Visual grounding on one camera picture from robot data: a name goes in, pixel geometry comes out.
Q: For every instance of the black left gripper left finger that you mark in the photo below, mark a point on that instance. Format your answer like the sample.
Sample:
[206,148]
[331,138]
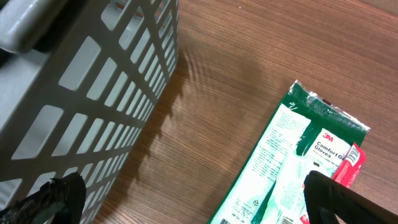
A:
[61,200]

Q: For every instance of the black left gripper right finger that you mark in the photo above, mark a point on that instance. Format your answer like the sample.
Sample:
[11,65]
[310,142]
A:
[362,211]

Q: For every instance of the red toothpaste tube pack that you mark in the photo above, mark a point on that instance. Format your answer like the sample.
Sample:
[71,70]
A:
[348,165]

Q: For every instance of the green 3M gloves package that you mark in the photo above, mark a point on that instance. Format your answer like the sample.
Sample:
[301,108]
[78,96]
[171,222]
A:
[305,133]

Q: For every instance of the grey plastic mesh basket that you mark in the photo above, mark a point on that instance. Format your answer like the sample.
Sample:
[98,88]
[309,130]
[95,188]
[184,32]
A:
[79,80]

